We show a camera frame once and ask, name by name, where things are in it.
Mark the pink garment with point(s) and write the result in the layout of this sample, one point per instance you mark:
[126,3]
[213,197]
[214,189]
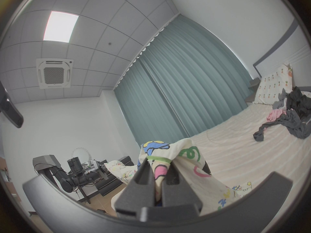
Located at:
[275,114]

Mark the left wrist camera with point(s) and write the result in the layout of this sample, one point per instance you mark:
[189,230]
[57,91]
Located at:
[95,165]

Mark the round mirror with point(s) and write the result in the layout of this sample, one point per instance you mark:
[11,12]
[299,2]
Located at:
[81,154]

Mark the grey bedside table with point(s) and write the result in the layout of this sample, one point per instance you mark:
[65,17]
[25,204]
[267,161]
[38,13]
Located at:
[252,91]

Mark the white printed pillow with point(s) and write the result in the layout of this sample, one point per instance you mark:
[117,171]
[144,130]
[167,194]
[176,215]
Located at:
[272,86]

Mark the bed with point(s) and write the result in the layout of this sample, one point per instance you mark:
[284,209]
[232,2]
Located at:
[243,154]

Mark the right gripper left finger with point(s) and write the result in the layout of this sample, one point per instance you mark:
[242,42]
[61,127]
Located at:
[138,193]

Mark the pile of clothes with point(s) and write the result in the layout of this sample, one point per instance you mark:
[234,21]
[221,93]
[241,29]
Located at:
[294,122]

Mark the ceiling air conditioner vent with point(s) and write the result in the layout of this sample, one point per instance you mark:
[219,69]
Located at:
[54,73]

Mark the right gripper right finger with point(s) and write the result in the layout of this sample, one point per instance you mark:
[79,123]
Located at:
[179,193]

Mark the blue-green curtain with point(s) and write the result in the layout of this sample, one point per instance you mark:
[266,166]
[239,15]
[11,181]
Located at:
[182,81]

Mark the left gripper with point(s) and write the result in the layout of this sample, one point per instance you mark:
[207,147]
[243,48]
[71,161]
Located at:
[91,176]

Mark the white printed pyjama top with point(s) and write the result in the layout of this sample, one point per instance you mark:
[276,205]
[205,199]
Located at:
[189,169]

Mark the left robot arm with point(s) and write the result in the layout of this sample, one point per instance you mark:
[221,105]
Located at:
[63,181]

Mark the ceiling light panel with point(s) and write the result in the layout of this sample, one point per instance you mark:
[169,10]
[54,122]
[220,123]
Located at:
[61,27]

